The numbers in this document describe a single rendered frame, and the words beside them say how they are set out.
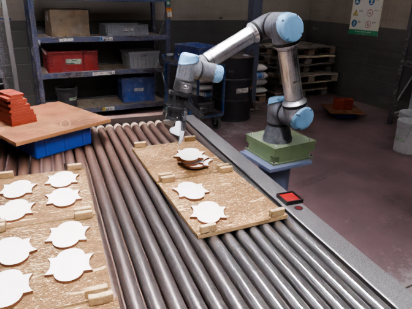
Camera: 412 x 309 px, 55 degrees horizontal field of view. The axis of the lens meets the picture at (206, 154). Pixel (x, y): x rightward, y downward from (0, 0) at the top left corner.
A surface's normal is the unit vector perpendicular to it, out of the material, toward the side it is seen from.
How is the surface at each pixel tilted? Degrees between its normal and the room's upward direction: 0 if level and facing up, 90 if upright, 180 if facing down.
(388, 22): 90
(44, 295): 0
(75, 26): 87
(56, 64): 90
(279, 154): 90
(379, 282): 0
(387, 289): 0
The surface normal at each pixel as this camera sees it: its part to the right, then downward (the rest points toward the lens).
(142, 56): 0.55, 0.43
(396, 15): -0.89, 0.15
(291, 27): 0.40, 0.22
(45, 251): 0.03, -0.93
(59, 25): 0.68, 0.21
